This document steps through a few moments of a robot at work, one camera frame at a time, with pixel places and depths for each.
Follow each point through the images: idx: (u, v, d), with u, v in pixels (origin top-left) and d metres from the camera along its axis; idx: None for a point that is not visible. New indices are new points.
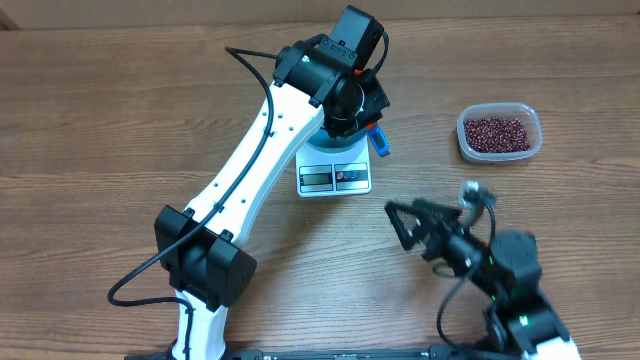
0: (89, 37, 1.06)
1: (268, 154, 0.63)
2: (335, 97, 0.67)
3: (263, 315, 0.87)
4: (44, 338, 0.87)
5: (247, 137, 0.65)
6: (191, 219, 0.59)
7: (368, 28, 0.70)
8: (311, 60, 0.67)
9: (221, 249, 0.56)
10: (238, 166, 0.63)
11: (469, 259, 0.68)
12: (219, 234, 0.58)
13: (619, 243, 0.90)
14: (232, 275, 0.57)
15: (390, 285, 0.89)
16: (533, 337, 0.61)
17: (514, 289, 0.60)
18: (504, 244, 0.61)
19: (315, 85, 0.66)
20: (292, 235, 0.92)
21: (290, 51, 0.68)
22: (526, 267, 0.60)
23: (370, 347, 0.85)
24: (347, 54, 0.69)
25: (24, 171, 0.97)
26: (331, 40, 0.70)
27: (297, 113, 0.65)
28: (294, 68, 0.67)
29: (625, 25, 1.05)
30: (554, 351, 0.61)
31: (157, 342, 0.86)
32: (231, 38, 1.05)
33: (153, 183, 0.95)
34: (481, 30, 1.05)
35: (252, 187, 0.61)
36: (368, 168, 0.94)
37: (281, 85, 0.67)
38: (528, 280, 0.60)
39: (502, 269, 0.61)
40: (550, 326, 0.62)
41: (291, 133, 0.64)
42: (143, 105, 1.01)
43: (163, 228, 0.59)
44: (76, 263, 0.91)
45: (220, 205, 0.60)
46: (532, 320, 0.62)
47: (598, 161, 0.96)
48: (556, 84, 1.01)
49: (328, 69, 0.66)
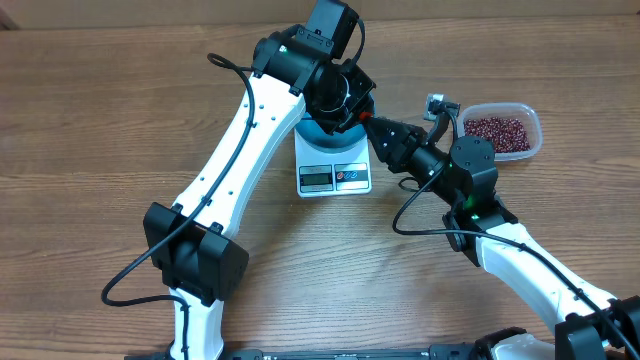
0: (89, 37, 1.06)
1: (252, 145, 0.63)
2: (314, 86, 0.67)
3: (263, 315, 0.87)
4: (43, 338, 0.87)
5: (230, 129, 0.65)
6: (180, 214, 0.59)
7: (343, 16, 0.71)
8: (288, 50, 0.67)
9: (212, 241, 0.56)
10: (222, 159, 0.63)
11: (433, 170, 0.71)
12: (209, 227, 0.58)
13: (619, 242, 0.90)
14: (224, 267, 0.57)
15: (390, 284, 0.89)
16: (484, 227, 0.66)
17: (472, 190, 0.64)
18: (465, 148, 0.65)
19: (294, 75, 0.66)
20: (290, 235, 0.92)
21: (267, 42, 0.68)
22: (484, 168, 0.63)
23: (370, 347, 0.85)
24: (324, 43, 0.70)
25: (24, 170, 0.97)
26: (308, 30, 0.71)
27: (281, 104, 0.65)
28: (271, 58, 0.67)
29: (625, 25, 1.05)
30: (504, 229, 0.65)
31: (157, 342, 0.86)
32: (230, 38, 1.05)
33: (153, 183, 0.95)
34: (482, 30, 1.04)
35: (238, 179, 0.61)
36: (368, 168, 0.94)
37: (260, 76, 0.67)
38: (485, 181, 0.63)
39: (460, 173, 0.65)
40: (500, 218, 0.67)
41: (274, 123, 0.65)
42: (143, 105, 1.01)
43: (152, 225, 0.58)
44: (77, 263, 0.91)
45: (207, 198, 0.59)
46: (483, 219, 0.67)
47: (598, 161, 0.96)
48: (556, 84, 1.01)
49: (306, 59, 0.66)
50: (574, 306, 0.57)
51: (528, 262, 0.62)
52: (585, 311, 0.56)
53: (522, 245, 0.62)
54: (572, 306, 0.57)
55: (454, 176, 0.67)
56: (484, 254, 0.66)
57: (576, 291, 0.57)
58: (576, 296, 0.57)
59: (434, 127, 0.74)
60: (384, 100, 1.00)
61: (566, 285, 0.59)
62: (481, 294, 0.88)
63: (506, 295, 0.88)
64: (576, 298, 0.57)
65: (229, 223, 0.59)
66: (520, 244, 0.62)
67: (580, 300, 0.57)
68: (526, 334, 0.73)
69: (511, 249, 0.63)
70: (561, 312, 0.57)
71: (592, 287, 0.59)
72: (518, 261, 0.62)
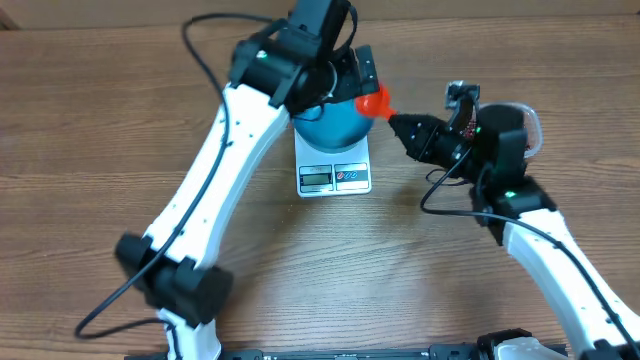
0: (89, 37, 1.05)
1: (227, 167, 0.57)
2: (298, 92, 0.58)
3: (263, 315, 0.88)
4: (44, 338, 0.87)
5: (205, 150, 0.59)
6: (149, 248, 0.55)
7: (332, 4, 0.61)
8: (267, 55, 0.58)
9: (185, 278, 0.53)
10: (195, 185, 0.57)
11: (458, 153, 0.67)
12: (180, 262, 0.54)
13: (619, 243, 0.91)
14: (200, 302, 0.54)
15: (390, 284, 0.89)
16: (516, 207, 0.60)
17: (499, 152, 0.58)
18: (492, 112, 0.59)
19: (274, 84, 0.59)
20: (291, 235, 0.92)
21: (244, 43, 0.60)
22: (512, 129, 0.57)
23: (370, 347, 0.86)
24: (310, 39, 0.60)
25: (24, 171, 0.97)
26: (292, 25, 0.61)
27: (259, 118, 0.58)
28: (249, 65, 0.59)
29: (625, 25, 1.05)
30: (539, 217, 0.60)
31: (157, 342, 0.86)
32: (230, 39, 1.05)
33: (153, 183, 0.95)
34: (482, 30, 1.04)
35: (211, 207, 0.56)
36: (368, 168, 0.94)
37: (236, 87, 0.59)
38: (514, 144, 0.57)
39: (489, 138, 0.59)
40: (535, 200, 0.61)
41: (252, 141, 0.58)
42: (143, 105, 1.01)
43: (124, 258, 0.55)
44: (77, 263, 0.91)
45: (179, 229, 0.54)
46: (518, 196, 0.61)
47: (598, 161, 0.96)
48: (556, 84, 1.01)
49: (288, 62, 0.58)
50: (605, 330, 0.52)
51: (560, 264, 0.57)
52: (616, 338, 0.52)
53: (557, 244, 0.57)
54: (602, 328, 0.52)
55: (482, 145, 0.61)
56: (512, 238, 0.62)
57: (610, 314, 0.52)
58: (609, 319, 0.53)
59: (455, 114, 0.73)
60: None
61: (600, 303, 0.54)
62: (482, 295, 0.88)
63: (506, 295, 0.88)
64: (608, 322, 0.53)
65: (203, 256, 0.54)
66: (557, 241, 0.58)
67: (613, 325, 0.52)
68: (532, 339, 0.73)
69: (545, 243, 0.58)
70: (588, 335, 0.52)
71: (627, 310, 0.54)
72: (550, 259, 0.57)
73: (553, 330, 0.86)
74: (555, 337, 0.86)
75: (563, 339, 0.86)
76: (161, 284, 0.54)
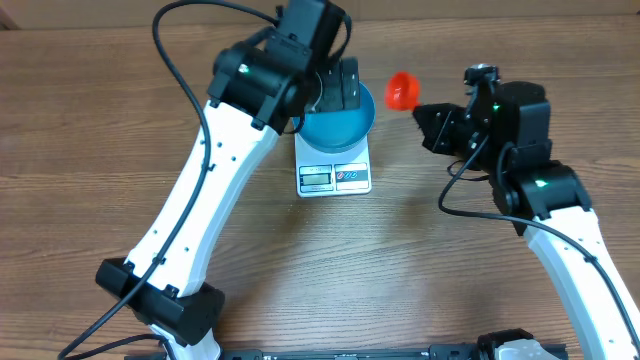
0: (88, 36, 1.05)
1: (208, 193, 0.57)
2: (285, 108, 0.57)
3: (263, 315, 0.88)
4: (45, 338, 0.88)
5: (186, 170, 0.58)
6: (132, 276, 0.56)
7: (322, 17, 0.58)
8: (249, 70, 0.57)
9: (166, 309, 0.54)
10: (176, 207, 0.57)
11: (473, 143, 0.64)
12: (163, 291, 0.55)
13: (617, 242, 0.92)
14: (185, 329, 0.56)
15: (390, 285, 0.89)
16: (546, 198, 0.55)
17: (520, 128, 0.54)
18: (510, 89, 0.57)
19: (260, 98, 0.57)
20: (290, 235, 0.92)
21: (228, 56, 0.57)
22: (534, 102, 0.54)
23: (370, 347, 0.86)
24: (299, 51, 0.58)
25: (24, 171, 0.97)
26: (281, 35, 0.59)
27: (240, 140, 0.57)
28: (230, 81, 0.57)
29: (624, 25, 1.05)
30: (568, 218, 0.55)
31: (157, 342, 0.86)
32: (230, 39, 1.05)
33: (153, 183, 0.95)
34: (482, 30, 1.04)
35: (194, 233, 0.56)
36: (368, 168, 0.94)
37: (217, 105, 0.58)
38: (535, 116, 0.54)
39: (508, 113, 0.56)
40: (569, 185, 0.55)
41: (234, 164, 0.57)
42: (143, 105, 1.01)
43: (107, 287, 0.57)
44: (76, 263, 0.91)
45: (160, 258, 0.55)
46: (550, 182, 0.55)
47: (598, 161, 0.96)
48: (556, 84, 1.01)
49: (274, 76, 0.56)
50: None
51: (590, 283, 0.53)
52: None
53: (590, 258, 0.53)
54: None
55: (502, 124, 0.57)
56: (537, 242, 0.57)
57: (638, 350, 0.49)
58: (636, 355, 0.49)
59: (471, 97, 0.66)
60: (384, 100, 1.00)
61: (628, 336, 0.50)
62: (482, 295, 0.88)
63: (506, 295, 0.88)
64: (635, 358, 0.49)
65: (185, 285, 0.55)
66: (589, 255, 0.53)
67: None
68: (533, 342, 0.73)
69: (575, 255, 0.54)
70: None
71: None
72: (579, 276, 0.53)
73: (553, 330, 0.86)
74: (556, 337, 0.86)
75: (564, 338, 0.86)
76: (144, 310, 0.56)
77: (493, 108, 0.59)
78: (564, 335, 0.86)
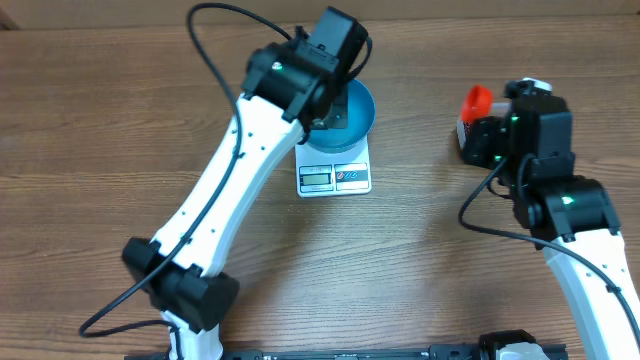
0: (88, 37, 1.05)
1: (236, 180, 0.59)
2: (313, 105, 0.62)
3: (263, 315, 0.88)
4: (45, 338, 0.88)
5: (217, 158, 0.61)
6: (158, 253, 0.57)
7: (351, 30, 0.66)
8: (282, 67, 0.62)
9: (191, 286, 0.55)
10: (204, 192, 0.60)
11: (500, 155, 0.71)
12: (188, 269, 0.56)
13: None
14: (206, 308, 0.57)
15: (390, 284, 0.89)
16: (573, 217, 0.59)
17: (541, 135, 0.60)
18: (532, 99, 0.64)
19: (289, 93, 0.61)
20: (291, 235, 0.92)
21: (263, 55, 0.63)
22: (556, 112, 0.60)
23: (370, 347, 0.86)
24: (327, 59, 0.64)
25: (24, 171, 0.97)
26: (310, 44, 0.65)
27: (270, 131, 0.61)
28: (264, 76, 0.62)
29: (624, 25, 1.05)
30: (596, 242, 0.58)
31: (157, 342, 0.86)
32: (230, 39, 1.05)
33: (153, 183, 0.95)
34: (482, 30, 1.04)
35: (221, 214, 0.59)
36: (368, 168, 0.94)
37: (250, 98, 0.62)
38: (554, 125, 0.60)
39: (530, 123, 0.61)
40: (596, 205, 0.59)
41: (263, 153, 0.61)
42: (143, 105, 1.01)
43: (133, 261, 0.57)
44: (77, 263, 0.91)
45: (188, 237, 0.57)
46: (578, 199, 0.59)
47: (597, 161, 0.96)
48: (556, 84, 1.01)
49: (305, 75, 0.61)
50: None
51: (608, 311, 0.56)
52: None
53: (612, 288, 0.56)
54: None
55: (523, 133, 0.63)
56: (561, 264, 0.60)
57: None
58: None
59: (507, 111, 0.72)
60: (384, 100, 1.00)
61: None
62: (482, 295, 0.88)
63: (506, 295, 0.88)
64: None
65: (209, 266, 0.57)
66: (612, 285, 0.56)
67: None
68: (535, 347, 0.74)
69: (597, 282, 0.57)
70: None
71: None
72: (599, 303, 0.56)
73: (553, 329, 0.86)
74: (556, 336, 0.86)
75: (564, 338, 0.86)
76: (167, 286, 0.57)
77: (513, 118, 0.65)
78: (564, 335, 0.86)
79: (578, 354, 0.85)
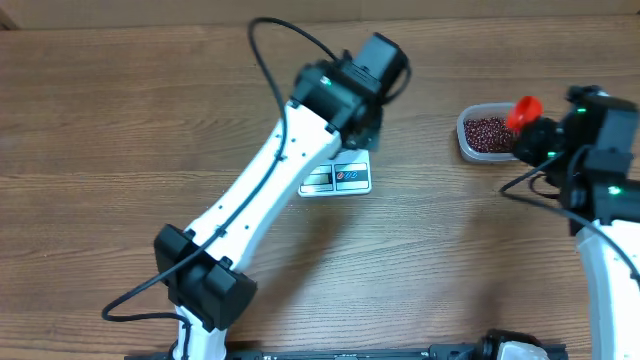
0: (89, 37, 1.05)
1: (275, 182, 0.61)
2: (354, 124, 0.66)
3: (263, 315, 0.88)
4: (44, 339, 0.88)
5: (258, 158, 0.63)
6: (192, 242, 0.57)
7: (393, 57, 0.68)
8: (330, 83, 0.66)
9: (219, 277, 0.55)
10: (244, 190, 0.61)
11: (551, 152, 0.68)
12: (219, 261, 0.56)
13: None
14: (228, 303, 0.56)
15: (390, 284, 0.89)
16: (616, 207, 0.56)
17: (602, 126, 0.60)
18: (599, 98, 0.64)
19: (334, 107, 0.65)
20: (292, 235, 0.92)
21: (312, 70, 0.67)
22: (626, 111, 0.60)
23: (370, 347, 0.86)
24: (369, 81, 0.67)
25: (24, 171, 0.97)
26: (354, 65, 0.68)
27: (312, 139, 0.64)
28: (314, 88, 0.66)
29: (624, 26, 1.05)
30: (629, 231, 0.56)
31: (158, 342, 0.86)
32: (230, 39, 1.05)
33: (153, 183, 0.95)
34: (482, 30, 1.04)
35: (257, 214, 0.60)
36: (368, 168, 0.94)
37: (297, 106, 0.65)
38: (619, 120, 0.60)
39: (595, 115, 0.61)
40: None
41: (303, 159, 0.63)
42: (143, 105, 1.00)
43: (164, 247, 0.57)
44: (77, 263, 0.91)
45: (222, 229, 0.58)
46: (625, 192, 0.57)
47: None
48: (556, 84, 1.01)
49: (350, 94, 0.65)
50: None
51: (629, 297, 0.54)
52: None
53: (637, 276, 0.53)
54: None
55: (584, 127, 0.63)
56: (587, 244, 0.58)
57: None
58: None
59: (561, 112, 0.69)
60: None
61: None
62: (481, 295, 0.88)
63: (505, 295, 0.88)
64: None
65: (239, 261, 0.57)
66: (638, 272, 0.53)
67: None
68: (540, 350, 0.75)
69: (623, 268, 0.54)
70: None
71: None
72: (621, 287, 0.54)
73: (553, 329, 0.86)
74: (555, 336, 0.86)
75: (564, 338, 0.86)
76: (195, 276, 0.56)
77: (578, 112, 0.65)
78: (564, 335, 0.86)
79: (578, 354, 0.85)
